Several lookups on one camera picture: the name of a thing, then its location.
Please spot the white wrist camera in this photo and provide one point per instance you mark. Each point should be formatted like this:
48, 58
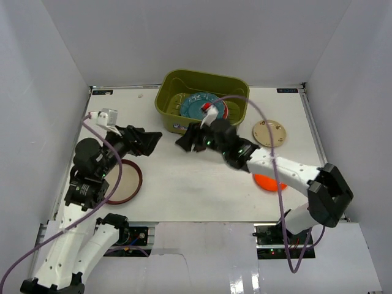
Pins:
210, 114
105, 119

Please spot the orange plastic plate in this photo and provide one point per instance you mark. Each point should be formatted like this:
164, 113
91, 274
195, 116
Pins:
265, 183

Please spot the teal scalloped plate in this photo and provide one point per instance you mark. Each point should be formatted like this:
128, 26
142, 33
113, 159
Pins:
192, 106

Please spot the cream plate with calligraphy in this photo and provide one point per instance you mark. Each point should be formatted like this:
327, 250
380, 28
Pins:
269, 133

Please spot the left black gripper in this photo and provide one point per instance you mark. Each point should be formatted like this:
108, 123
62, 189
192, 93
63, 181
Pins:
131, 139

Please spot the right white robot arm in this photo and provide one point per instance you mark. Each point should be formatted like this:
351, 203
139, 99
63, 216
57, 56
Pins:
328, 194

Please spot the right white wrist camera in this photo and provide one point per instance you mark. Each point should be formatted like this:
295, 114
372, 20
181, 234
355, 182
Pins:
210, 114

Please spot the blue sticker on bin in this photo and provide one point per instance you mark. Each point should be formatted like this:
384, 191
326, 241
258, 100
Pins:
179, 128

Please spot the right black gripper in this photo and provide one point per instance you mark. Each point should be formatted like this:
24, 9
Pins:
193, 136

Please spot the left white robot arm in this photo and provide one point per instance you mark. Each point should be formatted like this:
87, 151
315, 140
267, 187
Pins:
83, 238

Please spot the dark red rimmed plate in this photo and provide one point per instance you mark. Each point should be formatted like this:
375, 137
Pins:
129, 185

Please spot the red and teal patterned plate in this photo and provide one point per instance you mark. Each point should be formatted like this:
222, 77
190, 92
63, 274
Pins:
222, 109

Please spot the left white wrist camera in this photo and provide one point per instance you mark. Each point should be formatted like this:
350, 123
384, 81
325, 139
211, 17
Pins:
105, 119

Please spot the olive green plastic bin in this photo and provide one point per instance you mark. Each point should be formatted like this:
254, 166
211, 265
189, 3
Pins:
181, 83

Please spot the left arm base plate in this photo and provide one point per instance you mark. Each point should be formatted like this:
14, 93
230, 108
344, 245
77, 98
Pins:
137, 236

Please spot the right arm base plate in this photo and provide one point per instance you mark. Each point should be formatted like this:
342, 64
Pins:
273, 235

